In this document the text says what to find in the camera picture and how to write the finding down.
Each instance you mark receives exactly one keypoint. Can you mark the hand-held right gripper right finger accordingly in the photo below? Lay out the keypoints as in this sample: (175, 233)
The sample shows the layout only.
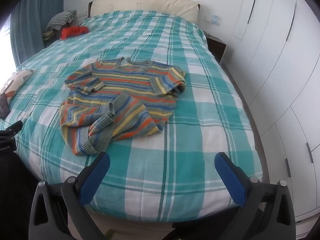
(230, 177)

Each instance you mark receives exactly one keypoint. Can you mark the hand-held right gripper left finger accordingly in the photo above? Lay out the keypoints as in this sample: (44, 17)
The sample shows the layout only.
(96, 175)

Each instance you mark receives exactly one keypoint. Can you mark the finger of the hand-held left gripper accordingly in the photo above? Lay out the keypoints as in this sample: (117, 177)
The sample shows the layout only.
(15, 126)

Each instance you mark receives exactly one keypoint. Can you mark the striped knit sweater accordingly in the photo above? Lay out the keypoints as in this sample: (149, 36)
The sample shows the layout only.
(125, 90)

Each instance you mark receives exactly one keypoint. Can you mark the patterned beige cushion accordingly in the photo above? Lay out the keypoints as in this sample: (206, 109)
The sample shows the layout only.
(17, 80)

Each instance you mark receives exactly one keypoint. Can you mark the teal plaid bed blanket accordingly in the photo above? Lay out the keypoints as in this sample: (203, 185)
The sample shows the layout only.
(180, 155)

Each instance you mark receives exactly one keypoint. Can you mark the folded olive cloth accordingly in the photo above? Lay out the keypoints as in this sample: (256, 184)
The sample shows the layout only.
(48, 35)

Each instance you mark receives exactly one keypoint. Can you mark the teal curtain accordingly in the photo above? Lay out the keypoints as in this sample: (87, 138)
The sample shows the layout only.
(32, 17)

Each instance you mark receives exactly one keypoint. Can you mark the red cloth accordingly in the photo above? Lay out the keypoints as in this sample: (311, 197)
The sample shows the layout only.
(73, 32)

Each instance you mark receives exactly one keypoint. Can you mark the folded grey-green striped blanket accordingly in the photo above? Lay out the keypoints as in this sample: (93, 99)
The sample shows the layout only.
(60, 20)

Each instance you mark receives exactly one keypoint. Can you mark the white wardrobe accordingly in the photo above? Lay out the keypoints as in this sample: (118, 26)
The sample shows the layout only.
(275, 55)

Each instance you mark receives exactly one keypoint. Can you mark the dark wooden nightstand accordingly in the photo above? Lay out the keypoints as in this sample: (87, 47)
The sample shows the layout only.
(216, 46)

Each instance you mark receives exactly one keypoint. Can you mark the cream padded headboard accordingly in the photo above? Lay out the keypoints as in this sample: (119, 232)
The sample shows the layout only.
(150, 3)

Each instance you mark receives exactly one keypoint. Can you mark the white wall socket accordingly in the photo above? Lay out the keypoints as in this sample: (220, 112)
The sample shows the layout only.
(212, 19)

